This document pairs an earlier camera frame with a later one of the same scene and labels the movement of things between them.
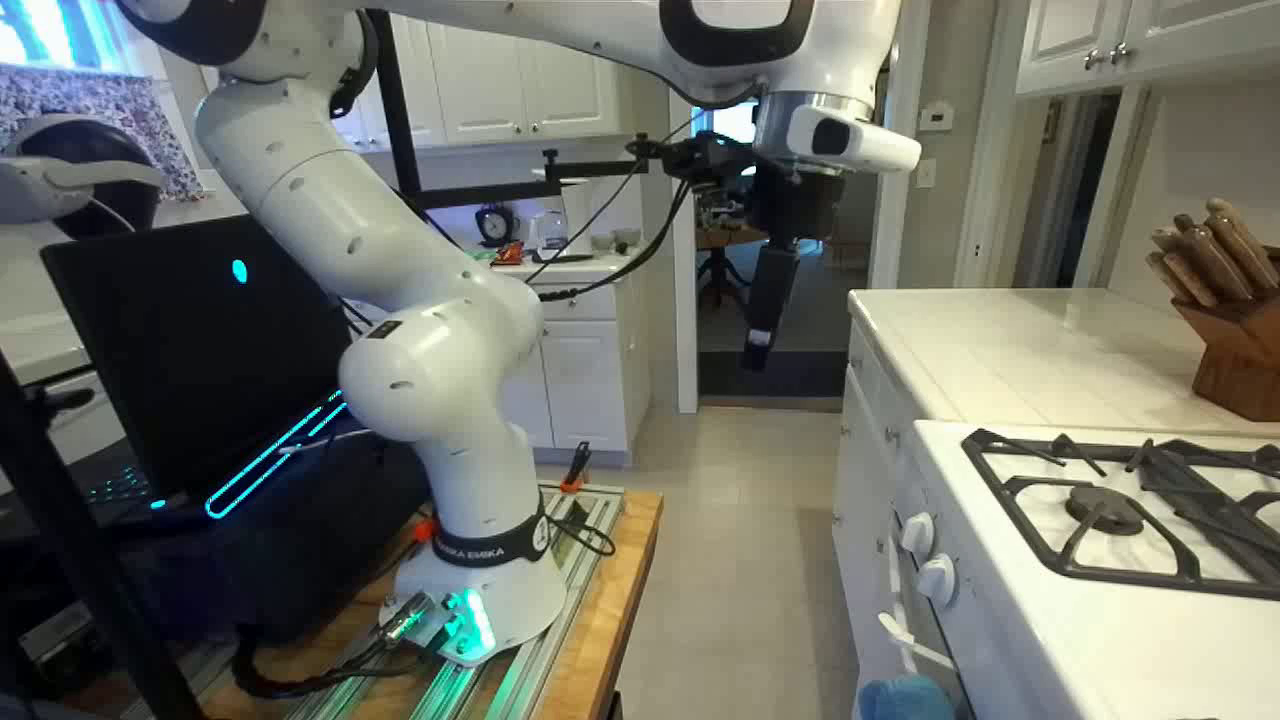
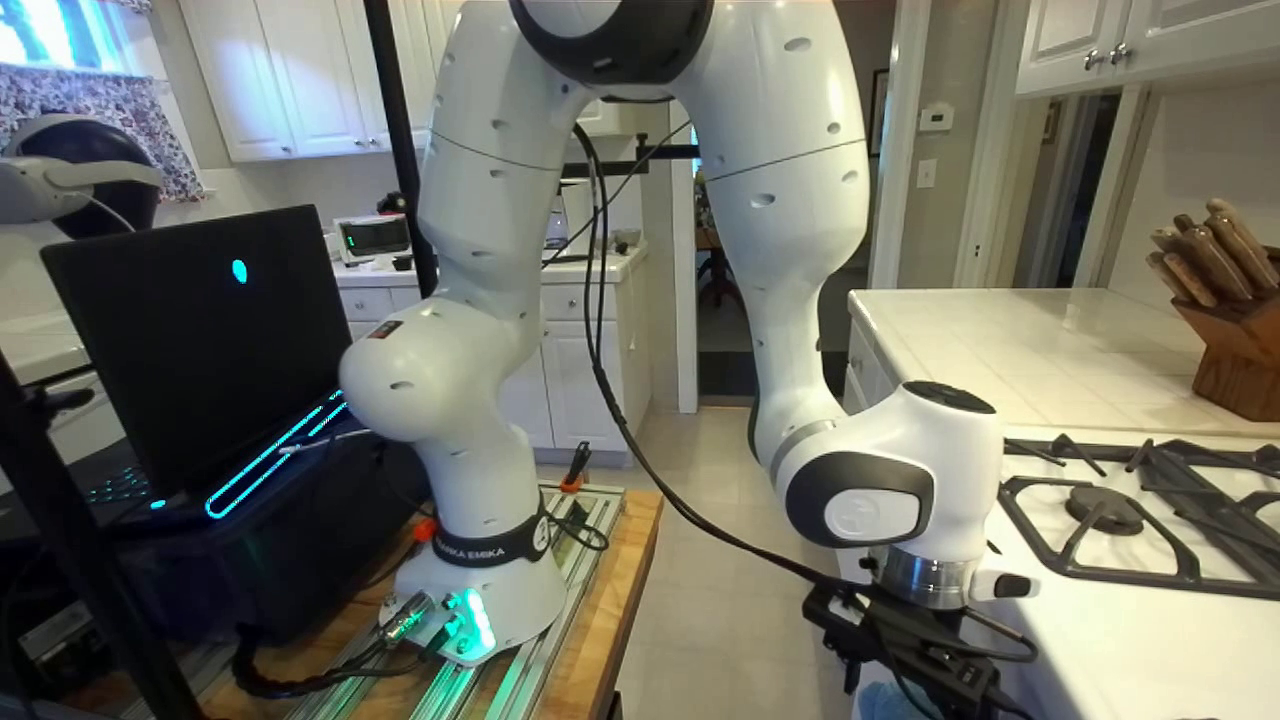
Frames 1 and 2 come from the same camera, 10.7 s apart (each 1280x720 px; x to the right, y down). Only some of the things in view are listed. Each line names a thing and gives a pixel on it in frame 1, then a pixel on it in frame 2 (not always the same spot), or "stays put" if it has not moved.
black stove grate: x=1145 y=508 stays put
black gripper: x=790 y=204 → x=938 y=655
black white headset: x=83 y=174 stays put
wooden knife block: x=1227 y=289 stays put
